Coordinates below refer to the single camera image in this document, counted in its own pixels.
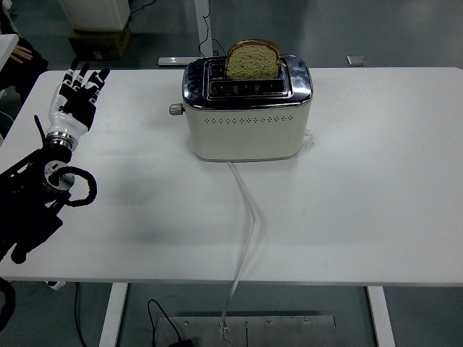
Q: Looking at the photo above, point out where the thin black cable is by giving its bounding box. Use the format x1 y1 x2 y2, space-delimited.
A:
197 0 227 57
74 282 88 347

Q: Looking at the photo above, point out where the person's hand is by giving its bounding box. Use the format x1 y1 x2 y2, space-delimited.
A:
9 46 34 64

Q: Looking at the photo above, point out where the cream and chrome toaster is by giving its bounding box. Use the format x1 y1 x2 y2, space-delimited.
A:
169 54 314 163

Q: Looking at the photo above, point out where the white side table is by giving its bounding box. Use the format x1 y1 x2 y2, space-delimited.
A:
0 33 20 75

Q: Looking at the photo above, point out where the white table leg with foot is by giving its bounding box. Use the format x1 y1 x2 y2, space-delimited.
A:
158 0 215 67

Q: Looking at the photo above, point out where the brown bread slice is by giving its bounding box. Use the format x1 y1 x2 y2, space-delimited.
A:
224 39 281 81

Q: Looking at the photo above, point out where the brown cardboard box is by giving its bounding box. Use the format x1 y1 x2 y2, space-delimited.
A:
68 22 132 61

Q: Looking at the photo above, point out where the grey metal plate with screws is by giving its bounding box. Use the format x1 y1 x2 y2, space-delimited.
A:
158 314 337 347

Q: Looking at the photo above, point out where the white cabinet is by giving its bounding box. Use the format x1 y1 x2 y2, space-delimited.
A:
58 0 131 31

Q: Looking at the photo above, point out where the black cable with adapter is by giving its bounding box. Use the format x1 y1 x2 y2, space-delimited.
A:
146 299 195 347

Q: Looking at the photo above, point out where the person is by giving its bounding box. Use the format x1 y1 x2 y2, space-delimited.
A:
0 0 50 104

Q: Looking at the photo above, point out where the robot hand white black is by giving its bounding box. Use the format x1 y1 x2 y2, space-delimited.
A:
46 59 111 138

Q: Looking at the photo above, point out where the white toaster power cord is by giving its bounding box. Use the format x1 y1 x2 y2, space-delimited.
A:
219 160 262 347

